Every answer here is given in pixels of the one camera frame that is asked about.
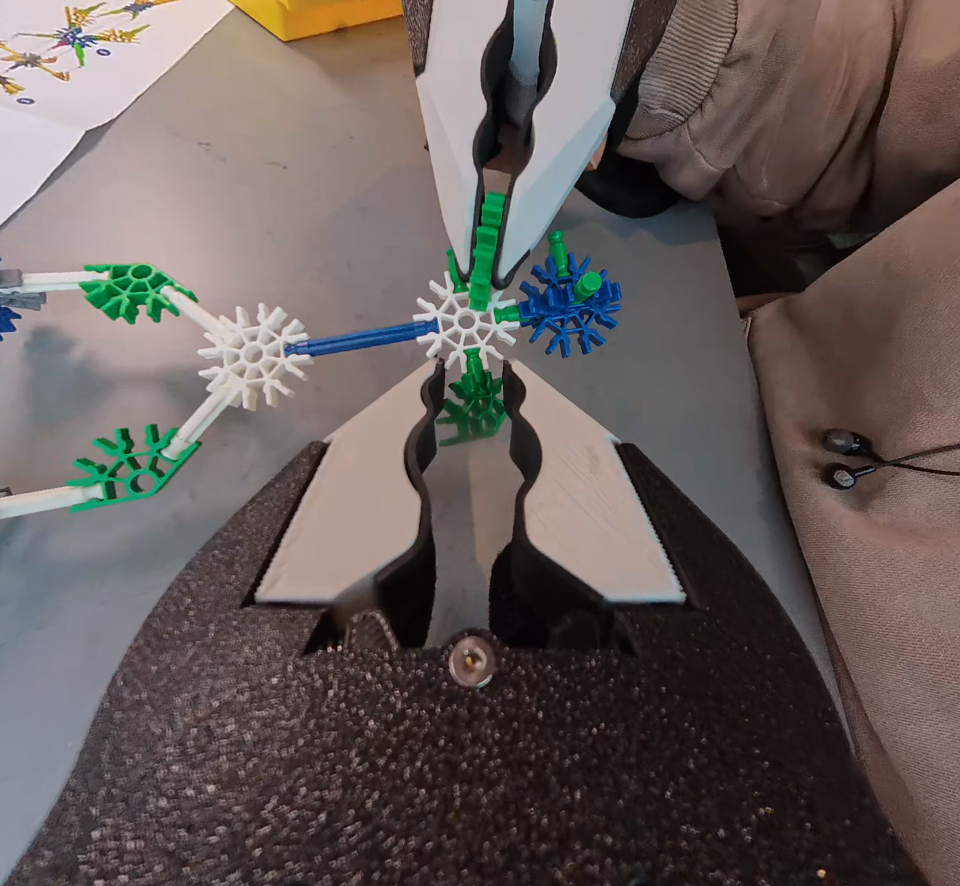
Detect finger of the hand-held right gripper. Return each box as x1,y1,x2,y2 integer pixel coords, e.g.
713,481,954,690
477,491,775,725
416,0,514,265
495,0,639,284

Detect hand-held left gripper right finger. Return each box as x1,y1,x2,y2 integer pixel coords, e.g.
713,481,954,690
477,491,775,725
488,361,691,647

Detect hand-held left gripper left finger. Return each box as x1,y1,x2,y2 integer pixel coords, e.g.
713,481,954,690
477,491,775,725
252,361,448,647

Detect colourful rod connector toy model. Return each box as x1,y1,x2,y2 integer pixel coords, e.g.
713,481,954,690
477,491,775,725
0,193,624,520

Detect person's right forearm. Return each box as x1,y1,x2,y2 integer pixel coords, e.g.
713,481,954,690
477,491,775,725
615,0,960,235

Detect person's beige printed hoodie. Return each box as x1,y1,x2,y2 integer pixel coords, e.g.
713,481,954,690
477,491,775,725
743,181,960,886

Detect white building instruction sheet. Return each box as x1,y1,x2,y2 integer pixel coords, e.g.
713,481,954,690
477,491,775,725
0,0,235,227

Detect black earphones with cable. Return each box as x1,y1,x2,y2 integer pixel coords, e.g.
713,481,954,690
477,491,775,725
821,429,960,493

